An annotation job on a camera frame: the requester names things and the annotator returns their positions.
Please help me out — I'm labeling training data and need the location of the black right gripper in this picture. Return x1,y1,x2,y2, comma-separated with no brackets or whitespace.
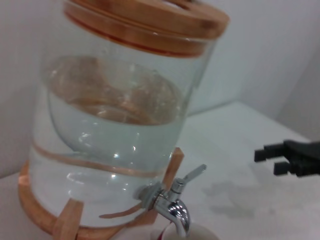
254,140,320,178

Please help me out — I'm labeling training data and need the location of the red cup with white inside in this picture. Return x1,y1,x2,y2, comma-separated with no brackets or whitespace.
149,216,222,240

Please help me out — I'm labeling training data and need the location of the chrome dispenser faucet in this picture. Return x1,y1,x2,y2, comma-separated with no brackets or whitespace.
134,163,208,238

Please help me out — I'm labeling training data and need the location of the clear glass water dispenser jar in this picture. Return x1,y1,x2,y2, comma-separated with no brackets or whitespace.
27,32,216,224

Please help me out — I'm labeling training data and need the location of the round wooden jar lid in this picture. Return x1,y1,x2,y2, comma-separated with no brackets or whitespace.
62,0,230,57

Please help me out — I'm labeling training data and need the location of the wooden dispenser stand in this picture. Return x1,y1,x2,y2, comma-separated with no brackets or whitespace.
17,147,185,240

